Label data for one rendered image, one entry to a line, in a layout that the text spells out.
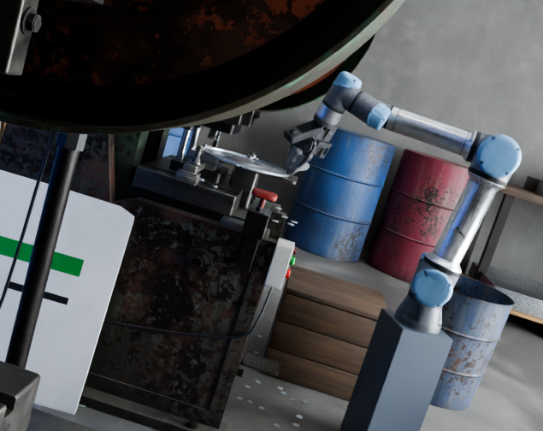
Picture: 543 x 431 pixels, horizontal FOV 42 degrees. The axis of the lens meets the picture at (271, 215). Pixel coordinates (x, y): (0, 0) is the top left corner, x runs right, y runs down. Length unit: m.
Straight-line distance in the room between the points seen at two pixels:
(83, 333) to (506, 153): 1.29
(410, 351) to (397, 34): 3.63
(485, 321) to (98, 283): 1.57
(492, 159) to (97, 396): 1.32
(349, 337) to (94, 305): 1.02
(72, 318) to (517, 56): 4.32
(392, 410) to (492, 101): 3.68
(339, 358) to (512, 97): 3.42
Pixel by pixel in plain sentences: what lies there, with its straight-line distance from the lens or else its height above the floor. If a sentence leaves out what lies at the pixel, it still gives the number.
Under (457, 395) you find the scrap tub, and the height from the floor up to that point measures 0.07.
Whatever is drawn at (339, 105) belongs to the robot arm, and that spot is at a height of 1.04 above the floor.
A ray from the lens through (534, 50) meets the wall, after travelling 5.72.
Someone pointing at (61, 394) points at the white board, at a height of 0.04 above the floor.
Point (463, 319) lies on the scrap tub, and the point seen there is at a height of 0.38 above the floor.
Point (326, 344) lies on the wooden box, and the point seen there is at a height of 0.19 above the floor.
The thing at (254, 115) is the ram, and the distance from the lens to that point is 2.16.
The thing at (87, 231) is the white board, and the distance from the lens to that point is 2.05.
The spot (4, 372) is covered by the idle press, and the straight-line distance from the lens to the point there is 0.73.
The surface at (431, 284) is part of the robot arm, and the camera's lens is 2.08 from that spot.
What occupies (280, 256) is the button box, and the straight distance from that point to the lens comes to 1.97.
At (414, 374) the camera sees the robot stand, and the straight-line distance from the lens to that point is 2.29.
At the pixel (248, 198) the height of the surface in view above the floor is 0.68.
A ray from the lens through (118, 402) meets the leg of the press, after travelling 2.17.
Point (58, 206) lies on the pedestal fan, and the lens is 1.42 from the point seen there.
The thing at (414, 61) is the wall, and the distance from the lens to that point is 5.54.
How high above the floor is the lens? 1.04
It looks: 10 degrees down
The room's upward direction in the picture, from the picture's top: 17 degrees clockwise
